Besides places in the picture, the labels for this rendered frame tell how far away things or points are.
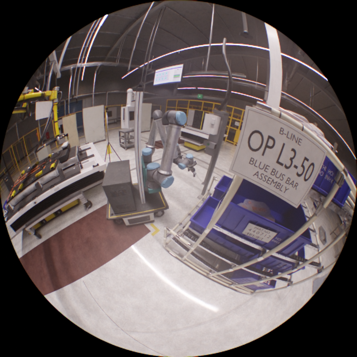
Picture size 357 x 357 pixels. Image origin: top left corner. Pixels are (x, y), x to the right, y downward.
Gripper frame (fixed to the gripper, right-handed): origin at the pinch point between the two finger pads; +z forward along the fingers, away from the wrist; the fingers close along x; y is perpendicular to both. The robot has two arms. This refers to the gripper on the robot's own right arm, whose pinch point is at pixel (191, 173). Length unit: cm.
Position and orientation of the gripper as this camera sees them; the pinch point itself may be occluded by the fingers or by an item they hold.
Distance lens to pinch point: 152.1
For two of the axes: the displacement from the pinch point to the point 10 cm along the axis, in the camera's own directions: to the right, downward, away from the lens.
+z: 1.6, 5.8, 8.0
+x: 5.2, 6.3, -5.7
